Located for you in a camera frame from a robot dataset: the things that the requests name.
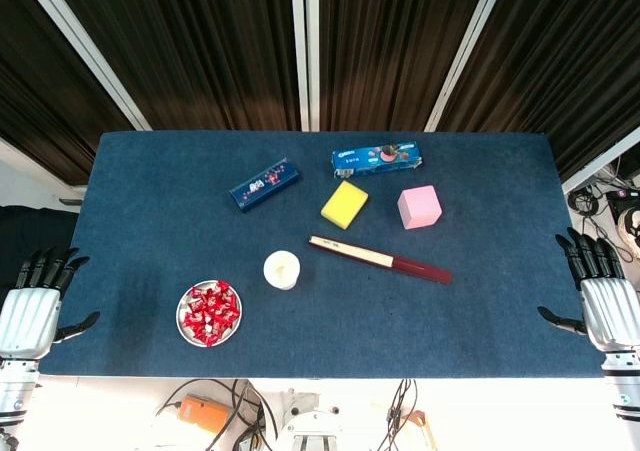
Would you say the yellow sponge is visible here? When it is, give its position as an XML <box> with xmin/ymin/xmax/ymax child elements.
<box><xmin>320</xmin><ymin>180</ymin><xmax>370</xmax><ymax>231</ymax></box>

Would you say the round silver metal plate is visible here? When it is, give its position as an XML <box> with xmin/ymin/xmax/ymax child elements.
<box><xmin>175</xmin><ymin>279</ymin><xmax>246</xmax><ymax>348</ymax></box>

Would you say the orange device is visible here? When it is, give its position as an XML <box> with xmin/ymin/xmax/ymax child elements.
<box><xmin>179</xmin><ymin>393</ymin><xmax>232</xmax><ymax>436</ymax></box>

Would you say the pink foam cube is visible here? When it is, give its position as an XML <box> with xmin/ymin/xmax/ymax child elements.
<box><xmin>396</xmin><ymin>184</ymin><xmax>444</xmax><ymax>231</ymax></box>

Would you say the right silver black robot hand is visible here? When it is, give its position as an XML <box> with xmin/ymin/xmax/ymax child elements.
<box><xmin>537</xmin><ymin>226</ymin><xmax>640</xmax><ymax>356</ymax></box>

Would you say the black electronics box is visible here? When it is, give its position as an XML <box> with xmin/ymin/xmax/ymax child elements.
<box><xmin>605</xmin><ymin>186</ymin><xmax>640</xmax><ymax>215</ymax></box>

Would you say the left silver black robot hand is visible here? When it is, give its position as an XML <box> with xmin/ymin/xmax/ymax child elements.
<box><xmin>0</xmin><ymin>246</ymin><xmax>101</xmax><ymax>361</ymax></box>

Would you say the white frame post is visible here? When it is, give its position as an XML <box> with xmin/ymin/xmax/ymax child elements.
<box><xmin>14</xmin><ymin>0</ymin><xmax>153</xmax><ymax>132</ymax></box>
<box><xmin>290</xmin><ymin>0</ymin><xmax>310</xmax><ymax>132</ymax></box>
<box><xmin>423</xmin><ymin>0</ymin><xmax>504</xmax><ymax>132</ymax></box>
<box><xmin>560</xmin><ymin>124</ymin><xmax>640</xmax><ymax>196</ymax></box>
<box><xmin>305</xmin><ymin>0</ymin><xmax>322</xmax><ymax>132</ymax></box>

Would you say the dark red folded fan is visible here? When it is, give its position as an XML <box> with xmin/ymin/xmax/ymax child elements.
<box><xmin>308</xmin><ymin>235</ymin><xmax>454</xmax><ymax>286</ymax></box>

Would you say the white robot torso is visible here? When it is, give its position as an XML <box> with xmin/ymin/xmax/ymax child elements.
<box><xmin>273</xmin><ymin>389</ymin><xmax>347</xmax><ymax>451</ymax></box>

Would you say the blue Oreo cookie box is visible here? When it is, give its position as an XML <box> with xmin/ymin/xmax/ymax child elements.
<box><xmin>331</xmin><ymin>140</ymin><xmax>423</xmax><ymax>179</ymax></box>

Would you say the blue felt table cover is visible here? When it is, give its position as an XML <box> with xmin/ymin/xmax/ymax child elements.
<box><xmin>38</xmin><ymin>130</ymin><xmax>612</xmax><ymax>380</ymax></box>

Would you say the black cable tangle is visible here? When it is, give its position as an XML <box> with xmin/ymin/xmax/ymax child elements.
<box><xmin>567</xmin><ymin>158</ymin><xmax>640</xmax><ymax>252</ymax></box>

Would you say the dark blue rectangular box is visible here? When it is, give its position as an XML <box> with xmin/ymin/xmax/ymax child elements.
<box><xmin>228</xmin><ymin>156</ymin><xmax>304</xmax><ymax>215</ymax></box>

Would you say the black cable bundle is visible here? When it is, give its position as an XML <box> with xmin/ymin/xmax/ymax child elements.
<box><xmin>377</xmin><ymin>378</ymin><xmax>419</xmax><ymax>451</ymax></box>
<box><xmin>157</xmin><ymin>378</ymin><xmax>281</xmax><ymax>451</ymax></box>

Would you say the dark brown curtain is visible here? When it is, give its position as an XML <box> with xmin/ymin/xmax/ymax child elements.
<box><xmin>47</xmin><ymin>0</ymin><xmax>303</xmax><ymax>132</ymax></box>
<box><xmin>439</xmin><ymin>0</ymin><xmax>640</xmax><ymax>182</ymax></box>
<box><xmin>0</xmin><ymin>0</ymin><xmax>146</xmax><ymax>185</ymax></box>
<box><xmin>318</xmin><ymin>0</ymin><xmax>484</xmax><ymax>132</ymax></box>

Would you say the white paper cup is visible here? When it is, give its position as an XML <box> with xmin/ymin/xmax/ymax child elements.
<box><xmin>263</xmin><ymin>250</ymin><xmax>303</xmax><ymax>291</ymax></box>

